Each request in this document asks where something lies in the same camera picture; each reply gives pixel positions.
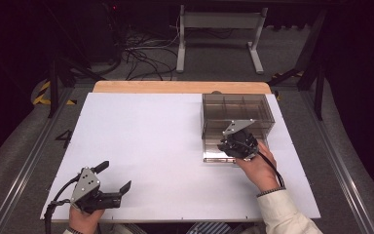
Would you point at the yellow and black tape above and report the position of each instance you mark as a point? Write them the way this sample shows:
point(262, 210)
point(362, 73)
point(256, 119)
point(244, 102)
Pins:
point(42, 94)

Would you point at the person's striped clothing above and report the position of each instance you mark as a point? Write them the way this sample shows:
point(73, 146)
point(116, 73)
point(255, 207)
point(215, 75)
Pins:
point(211, 228)

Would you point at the white board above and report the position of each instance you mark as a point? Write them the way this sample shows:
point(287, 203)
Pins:
point(149, 146)

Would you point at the black metal stand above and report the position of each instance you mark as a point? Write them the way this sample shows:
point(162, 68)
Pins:
point(318, 81)
point(53, 87)

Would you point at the clear grey drawer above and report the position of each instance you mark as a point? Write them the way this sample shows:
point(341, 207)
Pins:
point(211, 152)

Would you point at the wooden table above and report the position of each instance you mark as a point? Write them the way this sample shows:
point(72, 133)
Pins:
point(175, 87)

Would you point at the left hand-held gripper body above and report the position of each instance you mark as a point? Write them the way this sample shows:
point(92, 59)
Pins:
point(84, 185)

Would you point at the clear grey drawer cabinet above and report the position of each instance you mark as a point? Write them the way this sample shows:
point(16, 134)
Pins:
point(237, 107)

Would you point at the grey metal stand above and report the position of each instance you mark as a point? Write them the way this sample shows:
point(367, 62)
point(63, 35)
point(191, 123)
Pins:
point(220, 20)

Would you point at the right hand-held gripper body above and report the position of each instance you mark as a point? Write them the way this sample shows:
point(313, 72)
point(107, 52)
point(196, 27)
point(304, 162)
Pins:
point(240, 144)

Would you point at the aluminium rail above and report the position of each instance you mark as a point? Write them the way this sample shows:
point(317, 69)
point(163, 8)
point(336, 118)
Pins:
point(337, 156)
point(29, 162)

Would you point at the person's right hand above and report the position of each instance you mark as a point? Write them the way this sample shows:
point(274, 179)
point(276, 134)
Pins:
point(261, 172)

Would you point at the person's left hand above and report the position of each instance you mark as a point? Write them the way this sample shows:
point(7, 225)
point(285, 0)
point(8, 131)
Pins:
point(84, 222)

